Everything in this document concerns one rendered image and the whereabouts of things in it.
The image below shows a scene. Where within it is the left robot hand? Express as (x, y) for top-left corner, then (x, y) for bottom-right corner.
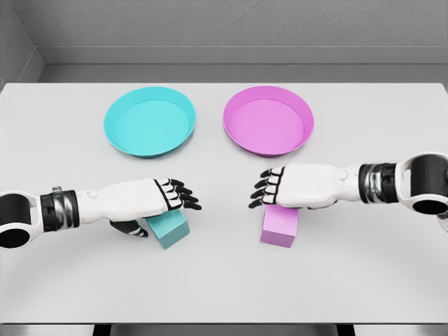
(106, 178), (203, 239)

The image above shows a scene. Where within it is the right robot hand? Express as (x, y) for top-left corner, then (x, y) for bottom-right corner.
(248, 164), (337, 211)

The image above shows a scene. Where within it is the cyan block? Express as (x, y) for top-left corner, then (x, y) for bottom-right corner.
(146, 209), (190, 251)

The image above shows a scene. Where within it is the pink block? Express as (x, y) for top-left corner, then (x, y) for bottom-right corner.
(259, 204), (300, 249)

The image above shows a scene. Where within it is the pink plate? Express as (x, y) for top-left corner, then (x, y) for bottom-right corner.
(222, 85), (315, 158)

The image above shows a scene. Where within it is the cyan plate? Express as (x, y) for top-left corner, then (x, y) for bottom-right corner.
(103, 86), (197, 160)

